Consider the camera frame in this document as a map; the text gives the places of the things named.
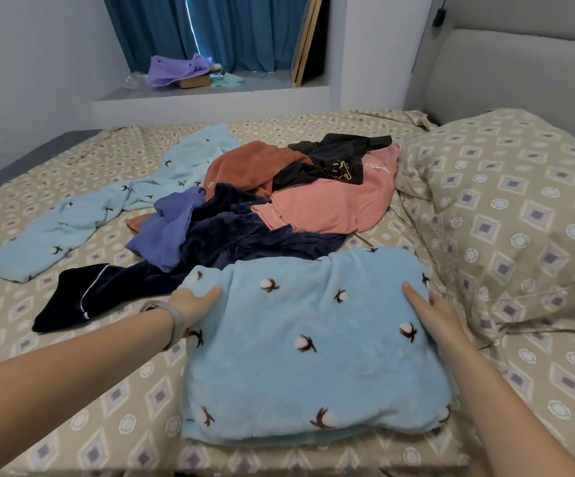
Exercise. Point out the purple-blue garment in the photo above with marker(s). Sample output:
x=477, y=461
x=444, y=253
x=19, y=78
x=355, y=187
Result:
x=168, y=228

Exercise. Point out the light blue fleece garment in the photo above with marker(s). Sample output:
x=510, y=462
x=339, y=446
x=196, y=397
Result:
x=317, y=342

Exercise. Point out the clear plastic bag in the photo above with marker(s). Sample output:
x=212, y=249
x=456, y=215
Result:
x=133, y=82

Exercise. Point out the light blue fleece pajama pants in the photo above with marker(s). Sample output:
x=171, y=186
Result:
x=88, y=213

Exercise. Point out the teal small item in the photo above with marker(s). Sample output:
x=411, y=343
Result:
x=227, y=81

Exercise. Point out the blue curtain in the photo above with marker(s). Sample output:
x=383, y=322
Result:
x=238, y=30

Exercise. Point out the pink shirt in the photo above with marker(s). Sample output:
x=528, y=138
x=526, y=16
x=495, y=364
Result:
x=337, y=198

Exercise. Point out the small wooden box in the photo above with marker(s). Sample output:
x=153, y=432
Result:
x=195, y=82

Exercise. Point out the grey band wristwatch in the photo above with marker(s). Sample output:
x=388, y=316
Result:
x=173, y=321

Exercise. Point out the leaning wooden picture frames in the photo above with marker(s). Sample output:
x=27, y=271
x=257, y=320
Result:
x=307, y=39

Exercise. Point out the person's left hand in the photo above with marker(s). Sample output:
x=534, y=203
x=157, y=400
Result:
x=198, y=303

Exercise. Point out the person's right forearm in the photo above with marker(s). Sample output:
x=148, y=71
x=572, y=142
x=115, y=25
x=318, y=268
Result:
x=516, y=412

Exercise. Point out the person's right hand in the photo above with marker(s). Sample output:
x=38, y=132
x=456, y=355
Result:
x=436, y=321

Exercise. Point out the rust brown garment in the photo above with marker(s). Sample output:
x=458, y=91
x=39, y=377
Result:
x=253, y=164

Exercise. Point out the grey upholstered headboard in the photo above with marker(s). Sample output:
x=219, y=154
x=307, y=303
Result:
x=526, y=64

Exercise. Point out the navy velvet garment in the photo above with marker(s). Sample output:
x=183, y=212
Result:
x=218, y=243

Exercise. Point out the patterned beige pillow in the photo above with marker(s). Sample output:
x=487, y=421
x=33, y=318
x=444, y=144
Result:
x=511, y=213

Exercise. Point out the black garment yellow print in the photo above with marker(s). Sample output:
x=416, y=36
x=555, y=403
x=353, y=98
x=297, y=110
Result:
x=342, y=154

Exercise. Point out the purple cloth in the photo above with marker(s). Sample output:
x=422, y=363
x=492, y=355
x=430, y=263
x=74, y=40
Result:
x=178, y=68

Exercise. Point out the bed with patterned beige sheet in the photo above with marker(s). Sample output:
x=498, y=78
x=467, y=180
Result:
x=39, y=193

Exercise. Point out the person's left forearm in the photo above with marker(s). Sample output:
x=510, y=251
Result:
x=59, y=392

